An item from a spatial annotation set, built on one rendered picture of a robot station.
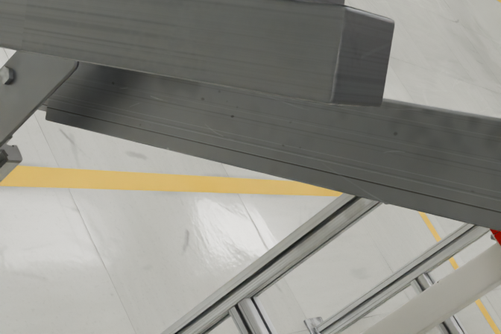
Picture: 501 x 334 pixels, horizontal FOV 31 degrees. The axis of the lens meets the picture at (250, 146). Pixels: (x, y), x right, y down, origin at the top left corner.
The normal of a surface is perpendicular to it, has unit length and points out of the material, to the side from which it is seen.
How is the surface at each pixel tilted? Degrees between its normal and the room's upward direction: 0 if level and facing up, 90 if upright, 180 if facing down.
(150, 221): 0
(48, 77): 90
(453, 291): 90
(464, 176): 90
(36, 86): 90
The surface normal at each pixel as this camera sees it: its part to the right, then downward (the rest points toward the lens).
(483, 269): -0.56, -0.06
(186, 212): 0.69, -0.58
